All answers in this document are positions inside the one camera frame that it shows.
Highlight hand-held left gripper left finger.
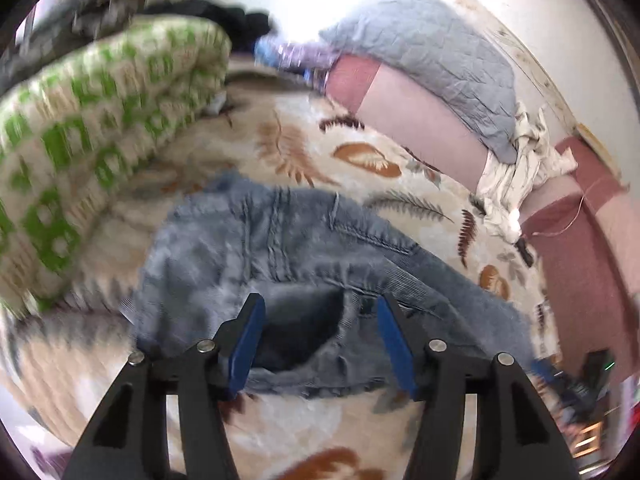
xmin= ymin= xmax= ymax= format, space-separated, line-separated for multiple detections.
xmin=62 ymin=292 xmax=267 ymax=480

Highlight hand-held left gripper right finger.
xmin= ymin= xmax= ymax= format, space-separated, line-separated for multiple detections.
xmin=376 ymin=293 xmax=582 ymax=480

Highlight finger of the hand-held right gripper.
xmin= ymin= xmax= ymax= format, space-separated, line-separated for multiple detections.
xmin=530 ymin=357 xmax=573 ymax=393

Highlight blue denim pants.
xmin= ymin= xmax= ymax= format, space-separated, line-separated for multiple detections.
xmin=122 ymin=172 xmax=538 ymax=401

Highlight maroon and pink pillow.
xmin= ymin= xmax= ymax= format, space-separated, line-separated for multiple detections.
xmin=520 ymin=137 xmax=640 ymax=386

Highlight small black device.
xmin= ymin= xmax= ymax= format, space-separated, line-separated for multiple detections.
xmin=515 ymin=237 xmax=536 ymax=268

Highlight leaf-print fleece blanket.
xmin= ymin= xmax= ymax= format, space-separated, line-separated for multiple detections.
xmin=0 ymin=75 xmax=566 ymax=480

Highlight white striped cloth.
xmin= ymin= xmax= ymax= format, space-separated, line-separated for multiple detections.
xmin=475 ymin=102 xmax=578 ymax=243

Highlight pink bolster pillow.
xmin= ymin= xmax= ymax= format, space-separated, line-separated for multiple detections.
xmin=325 ymin=55 xmax=493 ymax=193

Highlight green patterned quilt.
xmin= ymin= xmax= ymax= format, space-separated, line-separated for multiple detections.
xmin=0 ymin=12 xmax=233 ymax=316

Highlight purple patterned cloth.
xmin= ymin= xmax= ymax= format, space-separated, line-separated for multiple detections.
xmin=255 ymin=35 xmax=341 ymax=93

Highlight grey quilted pillow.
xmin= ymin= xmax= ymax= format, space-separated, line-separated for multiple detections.
xmin=318 ymin=0 xmax=518 ymax=165

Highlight pile of dark clothes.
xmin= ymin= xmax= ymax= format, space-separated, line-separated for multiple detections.
xmin=145 ymin=0 xmax=273 ymax=53

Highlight grey cloth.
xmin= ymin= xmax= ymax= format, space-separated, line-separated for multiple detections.
xmin=0 ymin=0 xmax=143 ymax=86

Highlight thin orange cable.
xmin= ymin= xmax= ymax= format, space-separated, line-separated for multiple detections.
xmin=529 ymin=180 xmax=601 ymax=238

